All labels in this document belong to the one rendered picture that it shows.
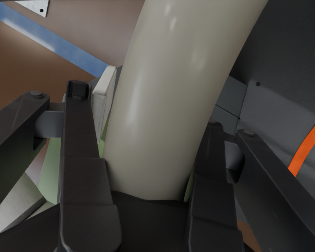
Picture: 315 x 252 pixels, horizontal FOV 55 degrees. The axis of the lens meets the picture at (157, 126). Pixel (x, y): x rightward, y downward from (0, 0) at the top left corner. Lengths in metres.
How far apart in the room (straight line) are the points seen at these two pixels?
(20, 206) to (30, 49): 1.32
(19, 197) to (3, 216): 0.04
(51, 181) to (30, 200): 0.17
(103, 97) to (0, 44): 1.80
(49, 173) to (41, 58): 1.11
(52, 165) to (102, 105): 0.57
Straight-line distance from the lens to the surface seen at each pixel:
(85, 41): 1.60
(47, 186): 0.77
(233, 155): 0.16
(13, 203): 0.57
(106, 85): 0.17
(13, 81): 1.96
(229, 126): 0.92
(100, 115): 0.16
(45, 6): 1.69
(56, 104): 0.16
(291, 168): 1.52
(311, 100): 1.40
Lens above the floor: 1.34
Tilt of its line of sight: 60 degrees down
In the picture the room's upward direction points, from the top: 139 degrees counter-clockwise
